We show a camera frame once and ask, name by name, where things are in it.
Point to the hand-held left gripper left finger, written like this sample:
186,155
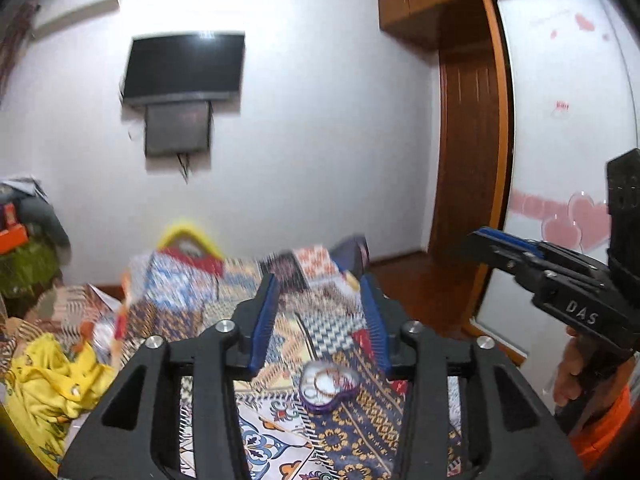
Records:
262,322

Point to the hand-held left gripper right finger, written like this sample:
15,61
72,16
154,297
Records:
374,322

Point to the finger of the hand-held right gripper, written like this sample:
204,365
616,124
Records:
515,241
505,260

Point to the purple heart-shaped jewelry box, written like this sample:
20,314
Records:
327,390

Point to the person's right hand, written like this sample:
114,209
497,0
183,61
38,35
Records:
569,377

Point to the white sliding wardrobe door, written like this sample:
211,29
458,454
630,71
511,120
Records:
560,160

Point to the brown wooden door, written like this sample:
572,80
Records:
467,150

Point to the yellow plastic hoop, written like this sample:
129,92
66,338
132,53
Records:
187,230

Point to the patchwork printed blanket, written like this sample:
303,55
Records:
310,440

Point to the small red white sticker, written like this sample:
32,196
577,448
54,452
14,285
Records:
561,109

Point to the striped printed quilt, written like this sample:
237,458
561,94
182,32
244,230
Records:
55,310

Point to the yellow cloth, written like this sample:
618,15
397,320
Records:
45,390

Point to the green patterned cloth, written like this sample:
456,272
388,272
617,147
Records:
27,272

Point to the grey cloth bundle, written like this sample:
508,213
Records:
45,217

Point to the wooden overhead cabinet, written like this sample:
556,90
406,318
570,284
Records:
425,0

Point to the orange box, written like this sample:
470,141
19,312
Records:
12,241

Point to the small red box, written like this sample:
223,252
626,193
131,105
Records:
10,217

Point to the white air conditioner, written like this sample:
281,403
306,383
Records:
75,15

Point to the striped brown curtain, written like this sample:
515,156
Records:
15,50

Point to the small black wall monitor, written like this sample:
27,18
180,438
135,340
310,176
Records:
176,129

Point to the black wall television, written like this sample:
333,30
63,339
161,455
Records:
182,67

